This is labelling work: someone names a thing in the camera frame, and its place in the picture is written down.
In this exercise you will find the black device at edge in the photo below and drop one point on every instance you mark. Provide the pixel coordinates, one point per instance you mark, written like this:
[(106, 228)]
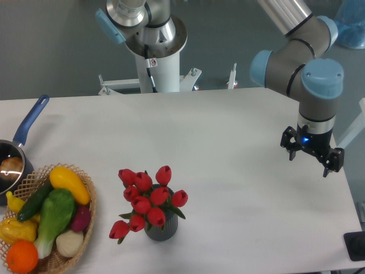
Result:
[(354, 242)]

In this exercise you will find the brown bread roll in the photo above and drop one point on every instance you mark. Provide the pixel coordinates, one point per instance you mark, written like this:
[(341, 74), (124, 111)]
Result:
[(11, 168)]

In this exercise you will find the red tulip bouquet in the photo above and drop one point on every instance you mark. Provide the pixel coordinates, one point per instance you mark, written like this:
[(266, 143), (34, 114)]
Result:
[(140, 191)]

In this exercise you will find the green bok choy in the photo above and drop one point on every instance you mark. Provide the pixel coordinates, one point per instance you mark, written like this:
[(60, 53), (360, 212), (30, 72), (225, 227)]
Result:
[(55, 215)]

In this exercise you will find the green cucumber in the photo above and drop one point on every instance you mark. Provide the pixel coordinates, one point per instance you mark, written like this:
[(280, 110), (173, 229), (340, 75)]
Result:
[(34, 203)]

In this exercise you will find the white garlic bulb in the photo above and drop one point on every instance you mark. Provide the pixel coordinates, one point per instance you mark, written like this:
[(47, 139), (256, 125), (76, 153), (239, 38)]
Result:
[(69, 242)]

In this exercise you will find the dark grey ribbed vase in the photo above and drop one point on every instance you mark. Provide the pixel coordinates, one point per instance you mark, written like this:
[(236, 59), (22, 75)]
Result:
[(161, 221)]

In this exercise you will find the orange fruit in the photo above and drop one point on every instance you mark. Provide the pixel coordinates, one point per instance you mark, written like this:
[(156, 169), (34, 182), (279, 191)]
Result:
[(22, 257)]

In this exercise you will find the purple red onion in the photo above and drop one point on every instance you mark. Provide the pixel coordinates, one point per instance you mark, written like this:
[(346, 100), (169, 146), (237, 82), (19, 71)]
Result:
[(81, 219)]

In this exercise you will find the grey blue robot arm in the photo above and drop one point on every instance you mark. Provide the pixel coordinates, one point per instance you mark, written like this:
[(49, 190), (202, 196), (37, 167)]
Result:
[(297, 71)]

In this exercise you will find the woven wicker basket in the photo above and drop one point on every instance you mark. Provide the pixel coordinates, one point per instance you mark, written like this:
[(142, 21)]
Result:
[(54, 242)]

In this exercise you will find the white frame leg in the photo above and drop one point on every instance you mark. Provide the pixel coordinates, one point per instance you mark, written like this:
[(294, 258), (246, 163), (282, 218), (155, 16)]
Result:
[(232, 82)]

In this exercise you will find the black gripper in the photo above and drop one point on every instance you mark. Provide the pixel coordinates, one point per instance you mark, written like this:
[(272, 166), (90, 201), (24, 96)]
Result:
[(317, 145)]

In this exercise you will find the yellow bell pepper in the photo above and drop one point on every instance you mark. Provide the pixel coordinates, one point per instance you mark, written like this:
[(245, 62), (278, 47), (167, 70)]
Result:
[(13, 230)]

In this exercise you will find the yellow squash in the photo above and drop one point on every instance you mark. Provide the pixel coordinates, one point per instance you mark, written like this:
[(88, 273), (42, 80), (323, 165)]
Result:
[(63, 177)]

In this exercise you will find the blue handled saucepan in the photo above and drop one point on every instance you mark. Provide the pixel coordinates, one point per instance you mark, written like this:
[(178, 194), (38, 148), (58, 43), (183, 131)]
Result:
[(14, 147)]

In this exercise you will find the blue plastic bag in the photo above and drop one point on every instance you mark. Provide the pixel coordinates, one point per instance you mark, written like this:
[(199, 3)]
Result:
[(350, 23)]

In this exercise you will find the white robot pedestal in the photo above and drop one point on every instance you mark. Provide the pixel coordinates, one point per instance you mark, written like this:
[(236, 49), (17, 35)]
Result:
[(157, 56)]

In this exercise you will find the yellow banana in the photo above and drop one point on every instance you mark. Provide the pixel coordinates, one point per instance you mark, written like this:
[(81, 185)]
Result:
[(14, 203)]

